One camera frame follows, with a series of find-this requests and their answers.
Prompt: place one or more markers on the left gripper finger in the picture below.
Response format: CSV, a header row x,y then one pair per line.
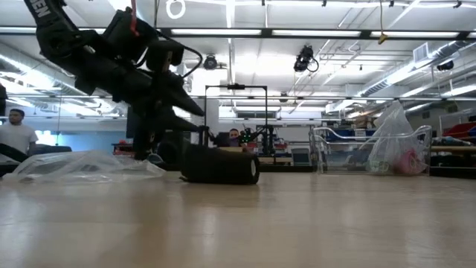
x,y
184,100
178,126

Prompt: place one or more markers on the dark fabric mat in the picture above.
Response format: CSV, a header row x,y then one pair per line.
x,y
219,165

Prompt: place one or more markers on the clear plastic bag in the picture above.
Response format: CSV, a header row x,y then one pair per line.
x,y
82,167

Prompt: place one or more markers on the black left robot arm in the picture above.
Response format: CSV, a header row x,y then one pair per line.
x,y
56,33

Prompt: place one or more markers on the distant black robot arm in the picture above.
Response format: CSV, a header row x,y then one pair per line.
x,y
266,141

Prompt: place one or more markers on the pink roll in bag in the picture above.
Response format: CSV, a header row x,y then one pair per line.
x,y
409,164

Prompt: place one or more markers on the black computer monitor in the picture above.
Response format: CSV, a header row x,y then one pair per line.
x,y
129,128

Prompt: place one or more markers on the person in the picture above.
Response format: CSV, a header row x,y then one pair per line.
x,y
234,136
16,136

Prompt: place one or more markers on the distant wooden table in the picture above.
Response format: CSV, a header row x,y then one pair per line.
x,y
275,161

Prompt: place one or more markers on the black overhead light bar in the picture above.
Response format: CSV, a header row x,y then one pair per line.
x,y
266,32

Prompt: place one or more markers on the grey chair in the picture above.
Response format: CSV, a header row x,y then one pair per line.
x,y
301,157

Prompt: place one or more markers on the clear plastic bin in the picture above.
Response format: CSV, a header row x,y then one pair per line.
x,y
327,149

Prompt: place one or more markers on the green item in bag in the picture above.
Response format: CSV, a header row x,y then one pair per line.
x,y
379,166

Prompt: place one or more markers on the yellow hanging hook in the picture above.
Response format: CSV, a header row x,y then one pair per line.
x,y
383,38

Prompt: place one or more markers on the clear bag with items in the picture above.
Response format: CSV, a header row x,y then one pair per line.
x,y
392,126

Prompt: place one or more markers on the small black ceiling fixture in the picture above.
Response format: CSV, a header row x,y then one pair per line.
x,y
445,66

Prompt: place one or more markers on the red storage bin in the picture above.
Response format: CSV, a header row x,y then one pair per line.
x,y
461,131

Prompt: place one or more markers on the distant black metal frame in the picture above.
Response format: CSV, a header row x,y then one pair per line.
x,y
236,86

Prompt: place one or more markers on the black aluminium table frame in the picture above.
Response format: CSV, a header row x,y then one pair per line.
x,y
286,168

